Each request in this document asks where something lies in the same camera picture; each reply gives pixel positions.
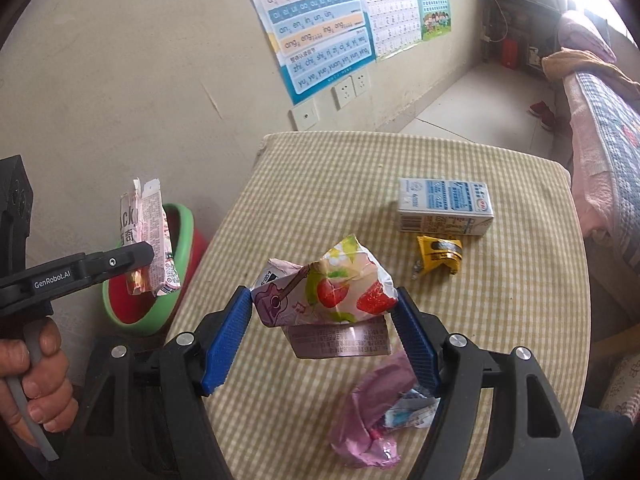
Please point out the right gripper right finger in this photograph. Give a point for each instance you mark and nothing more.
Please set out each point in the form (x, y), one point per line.
(528, 433)

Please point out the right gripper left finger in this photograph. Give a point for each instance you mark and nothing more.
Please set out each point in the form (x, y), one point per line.
(142, 413)

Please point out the Pocky strawberry box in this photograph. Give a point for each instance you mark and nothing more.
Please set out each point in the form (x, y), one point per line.
(143, 220)

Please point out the strawberry print snack bag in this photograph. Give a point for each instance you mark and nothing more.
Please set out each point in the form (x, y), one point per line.
(331, 308)

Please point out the green red trash basin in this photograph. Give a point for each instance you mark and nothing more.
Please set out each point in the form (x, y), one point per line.
(143, 302)

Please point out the person's left hand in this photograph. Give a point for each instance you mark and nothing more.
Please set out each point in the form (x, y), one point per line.
(46, 386)

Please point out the wooden chair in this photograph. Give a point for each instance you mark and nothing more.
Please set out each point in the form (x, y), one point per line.
(622, 350)

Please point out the blue white crumpled packet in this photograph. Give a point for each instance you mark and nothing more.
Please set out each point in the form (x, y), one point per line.
(416, 408)

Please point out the small pink crumpled wrapper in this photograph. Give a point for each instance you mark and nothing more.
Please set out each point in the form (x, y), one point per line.
(353, 436)

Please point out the checkered beige tablecloth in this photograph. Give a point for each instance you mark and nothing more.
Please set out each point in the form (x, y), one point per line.
(524, 282)

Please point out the brown yellow snack wrappers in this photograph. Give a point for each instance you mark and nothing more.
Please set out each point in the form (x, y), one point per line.
(437, 253)

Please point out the blue white milk carton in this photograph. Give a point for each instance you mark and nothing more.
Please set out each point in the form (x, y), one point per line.
(444, 207)

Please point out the red slippers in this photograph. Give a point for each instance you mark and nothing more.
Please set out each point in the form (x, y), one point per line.
(549, 121)

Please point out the bed with plaid quilt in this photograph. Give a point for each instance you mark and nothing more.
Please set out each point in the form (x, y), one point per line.
(605, 175)

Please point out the mustard yellow blanket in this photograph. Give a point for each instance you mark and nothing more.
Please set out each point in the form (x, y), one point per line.
(569, 61)

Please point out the dark wooden shelf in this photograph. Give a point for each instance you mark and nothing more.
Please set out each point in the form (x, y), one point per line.
(518, 34)

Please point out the white chart poster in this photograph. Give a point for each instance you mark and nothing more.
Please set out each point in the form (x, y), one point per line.
(395, 25)

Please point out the white wall sockets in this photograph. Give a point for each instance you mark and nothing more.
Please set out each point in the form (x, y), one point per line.
(349, 88)

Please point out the pinyin wall poster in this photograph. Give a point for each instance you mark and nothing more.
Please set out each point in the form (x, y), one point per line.
(316, 42)

